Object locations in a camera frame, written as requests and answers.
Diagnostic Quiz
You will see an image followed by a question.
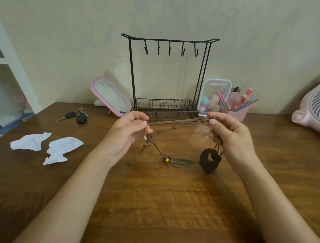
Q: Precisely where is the person's left hand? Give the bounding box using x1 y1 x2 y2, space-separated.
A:
100 111 154 167

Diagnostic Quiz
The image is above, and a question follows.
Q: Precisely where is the person's right hand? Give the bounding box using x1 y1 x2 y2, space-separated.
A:
204 111 260 177

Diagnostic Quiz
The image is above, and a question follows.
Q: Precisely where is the brown cord ring pendant necklace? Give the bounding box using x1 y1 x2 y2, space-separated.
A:
199 144 224 174

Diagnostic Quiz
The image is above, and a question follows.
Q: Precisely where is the black wire jewelry stand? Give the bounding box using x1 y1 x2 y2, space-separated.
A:
121 33 220 124

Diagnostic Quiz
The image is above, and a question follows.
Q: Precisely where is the brown cord leaf pendant necklace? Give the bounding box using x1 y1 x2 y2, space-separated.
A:
139 117 218 168

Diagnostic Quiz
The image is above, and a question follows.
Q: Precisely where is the person's left forearm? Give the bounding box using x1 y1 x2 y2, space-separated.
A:
14 148 113 243

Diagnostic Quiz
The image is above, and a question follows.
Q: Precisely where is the person's right forearm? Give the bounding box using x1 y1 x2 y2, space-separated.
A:
237 157 320 243

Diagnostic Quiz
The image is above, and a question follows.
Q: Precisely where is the pink brush holder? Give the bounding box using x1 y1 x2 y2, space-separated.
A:
221 91 250 123

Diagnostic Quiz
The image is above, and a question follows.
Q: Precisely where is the grey purple pencil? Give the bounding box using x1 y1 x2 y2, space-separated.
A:
233 98 259 112

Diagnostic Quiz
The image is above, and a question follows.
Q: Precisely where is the pink framed table mirror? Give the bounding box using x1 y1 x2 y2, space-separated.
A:
90 76 132 117

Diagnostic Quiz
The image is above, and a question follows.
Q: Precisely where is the pink pen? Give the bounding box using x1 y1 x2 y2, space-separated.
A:
220 93 230 110
216 90 227 110

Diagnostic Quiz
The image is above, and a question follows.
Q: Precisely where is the black headed car key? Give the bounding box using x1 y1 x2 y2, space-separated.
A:
56 111 76 123

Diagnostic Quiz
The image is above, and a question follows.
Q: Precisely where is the white crumpled paper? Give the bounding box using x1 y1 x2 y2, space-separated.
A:
43 137 85 166
10 132 52 152

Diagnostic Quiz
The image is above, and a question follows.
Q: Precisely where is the clear plastic container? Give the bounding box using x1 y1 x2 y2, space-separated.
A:
197 79 233 117

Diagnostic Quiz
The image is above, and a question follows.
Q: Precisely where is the pink pig shaped desk fan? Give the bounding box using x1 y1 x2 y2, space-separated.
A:
292 83 320 133

